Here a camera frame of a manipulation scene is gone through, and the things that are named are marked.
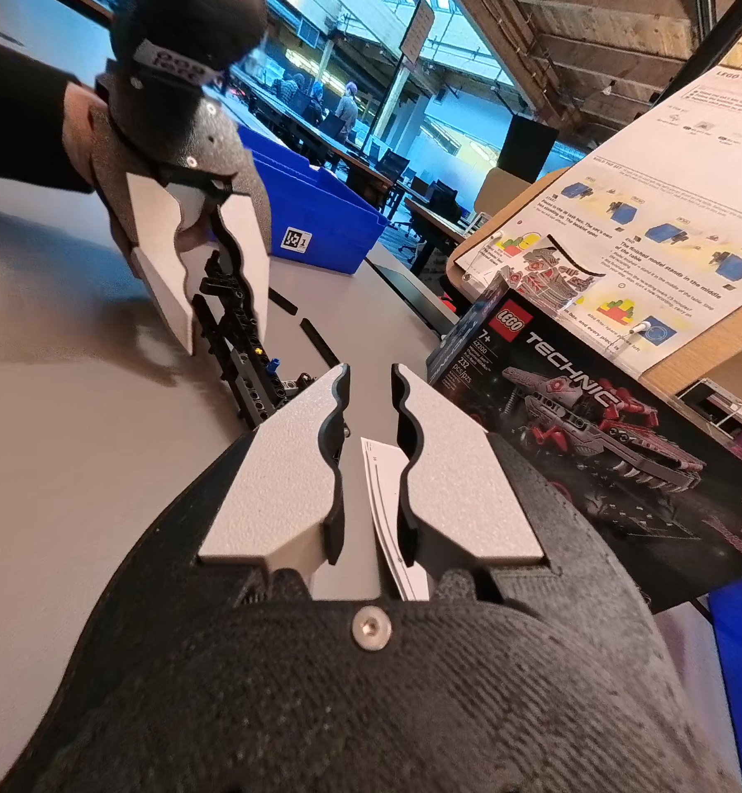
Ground black pole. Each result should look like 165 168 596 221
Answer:
653 0 742 107

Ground blue plastic bin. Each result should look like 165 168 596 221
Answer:
236 126 390 275

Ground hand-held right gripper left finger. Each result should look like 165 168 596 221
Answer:
197 364 351 601

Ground long black toy beam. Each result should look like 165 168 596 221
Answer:
298 317 342 368

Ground grey black toy brick model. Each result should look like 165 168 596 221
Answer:
191 249 350 432

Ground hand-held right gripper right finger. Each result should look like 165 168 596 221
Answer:
391 363 545 591

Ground black office chair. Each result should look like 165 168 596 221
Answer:
427 180 465 221
374 147 412 187

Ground long wooden table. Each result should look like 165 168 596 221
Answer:
404 197 471 276
228 62 403 193

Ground hanging perforated board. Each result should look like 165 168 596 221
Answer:
397 0 437 68

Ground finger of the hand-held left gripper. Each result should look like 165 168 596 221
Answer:
213 192 273 349
125 172 197 358

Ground person's left hand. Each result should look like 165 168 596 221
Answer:
61 82 139 276

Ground black flat panel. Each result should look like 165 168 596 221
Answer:
497 114 559 185

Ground dark grey flat panel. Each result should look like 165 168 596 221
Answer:
364 259 460 338

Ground white instruction booklet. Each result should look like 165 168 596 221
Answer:
360 435 432 603

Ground clear acrylic holder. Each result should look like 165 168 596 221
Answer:
681 377 742 428

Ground black toy set box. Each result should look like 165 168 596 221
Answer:
425 275 742 614

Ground grey desk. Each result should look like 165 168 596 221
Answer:
0 0 452 793

